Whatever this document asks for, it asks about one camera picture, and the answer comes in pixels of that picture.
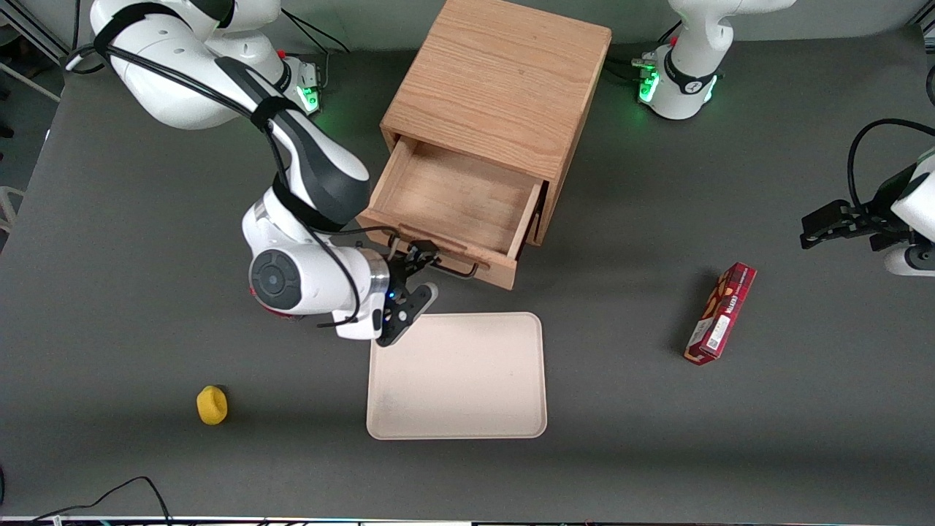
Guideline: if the white metal stand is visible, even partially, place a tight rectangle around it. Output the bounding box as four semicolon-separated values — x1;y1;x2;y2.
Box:
0;58;64;235

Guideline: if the small red bottle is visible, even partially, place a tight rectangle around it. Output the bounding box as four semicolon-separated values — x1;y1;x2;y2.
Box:
250;286;305;319

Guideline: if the wooden two-drawer cabinet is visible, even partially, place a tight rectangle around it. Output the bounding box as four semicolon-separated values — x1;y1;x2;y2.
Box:
380;0;613;247

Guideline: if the beige rectangular tray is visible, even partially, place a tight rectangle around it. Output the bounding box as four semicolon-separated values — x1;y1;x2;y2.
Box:
366;312;548;441

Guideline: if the red snack box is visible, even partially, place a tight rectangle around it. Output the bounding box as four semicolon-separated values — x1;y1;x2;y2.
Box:
684;262;757;366

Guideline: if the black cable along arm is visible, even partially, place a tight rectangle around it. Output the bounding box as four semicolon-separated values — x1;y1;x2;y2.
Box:
66;42;399;328

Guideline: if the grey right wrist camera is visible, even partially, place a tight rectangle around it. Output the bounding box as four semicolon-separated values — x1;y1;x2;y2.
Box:
375;283;440;348

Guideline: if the wooden drawer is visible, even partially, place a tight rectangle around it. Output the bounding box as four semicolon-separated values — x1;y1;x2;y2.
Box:
356;135;546;291

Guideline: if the yellow lemon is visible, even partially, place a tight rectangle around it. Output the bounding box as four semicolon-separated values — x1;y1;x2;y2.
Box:
196;385;229;426

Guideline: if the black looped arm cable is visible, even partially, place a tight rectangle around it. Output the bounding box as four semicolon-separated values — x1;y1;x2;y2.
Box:
847;118;935;214

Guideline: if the black metal drawer handle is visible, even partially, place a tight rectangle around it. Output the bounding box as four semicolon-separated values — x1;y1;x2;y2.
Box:
387;233;480;281

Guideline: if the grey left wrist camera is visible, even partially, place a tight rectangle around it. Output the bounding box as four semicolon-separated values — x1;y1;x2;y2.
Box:
884;244;935;278

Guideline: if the thin black floor cable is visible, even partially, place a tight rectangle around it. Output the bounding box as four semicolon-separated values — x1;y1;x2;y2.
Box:
33;476;173;524

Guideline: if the aluminium frame profile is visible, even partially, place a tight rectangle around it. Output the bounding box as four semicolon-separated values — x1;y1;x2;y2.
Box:
0;0;75;68

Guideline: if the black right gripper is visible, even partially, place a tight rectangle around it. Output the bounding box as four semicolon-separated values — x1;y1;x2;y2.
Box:
386;239;442;301

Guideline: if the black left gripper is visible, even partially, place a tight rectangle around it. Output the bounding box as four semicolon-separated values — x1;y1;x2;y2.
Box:
800;164;919;251

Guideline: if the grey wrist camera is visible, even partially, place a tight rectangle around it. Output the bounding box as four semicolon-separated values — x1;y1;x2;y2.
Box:
884;244;935;278
375;283;440;348

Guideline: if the black base cable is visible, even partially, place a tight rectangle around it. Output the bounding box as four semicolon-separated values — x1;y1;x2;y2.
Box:
605;20;682;83
280;9;351;90

